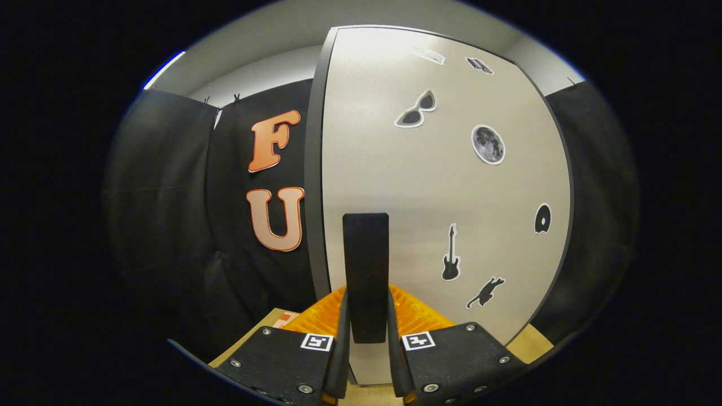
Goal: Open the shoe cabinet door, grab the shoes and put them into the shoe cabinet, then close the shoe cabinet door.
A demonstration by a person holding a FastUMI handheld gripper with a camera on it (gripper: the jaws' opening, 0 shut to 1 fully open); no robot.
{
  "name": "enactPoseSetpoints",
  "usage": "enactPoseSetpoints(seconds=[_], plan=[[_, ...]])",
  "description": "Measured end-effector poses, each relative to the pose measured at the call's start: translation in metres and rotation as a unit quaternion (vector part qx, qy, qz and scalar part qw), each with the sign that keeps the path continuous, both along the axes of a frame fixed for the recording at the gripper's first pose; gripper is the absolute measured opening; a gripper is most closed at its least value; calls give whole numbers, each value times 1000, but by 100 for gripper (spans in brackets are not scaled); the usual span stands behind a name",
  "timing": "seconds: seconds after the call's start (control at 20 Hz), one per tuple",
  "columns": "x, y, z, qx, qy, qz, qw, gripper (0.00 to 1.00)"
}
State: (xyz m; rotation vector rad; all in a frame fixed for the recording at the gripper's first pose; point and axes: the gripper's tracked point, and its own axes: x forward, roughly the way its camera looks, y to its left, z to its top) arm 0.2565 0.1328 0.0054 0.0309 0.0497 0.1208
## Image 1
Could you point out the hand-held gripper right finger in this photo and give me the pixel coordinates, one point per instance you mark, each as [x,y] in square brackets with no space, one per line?
[396,366]

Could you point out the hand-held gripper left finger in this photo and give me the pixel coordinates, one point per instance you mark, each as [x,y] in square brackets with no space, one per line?
[341,361]

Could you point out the beige shoe cabinet door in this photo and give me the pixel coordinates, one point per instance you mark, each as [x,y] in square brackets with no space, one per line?
[406,180]

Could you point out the black backdrop cloth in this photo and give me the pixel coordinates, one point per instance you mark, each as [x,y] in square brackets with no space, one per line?
[169,225]

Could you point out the ceiling light strip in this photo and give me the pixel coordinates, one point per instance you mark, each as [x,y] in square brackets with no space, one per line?
[163,70]

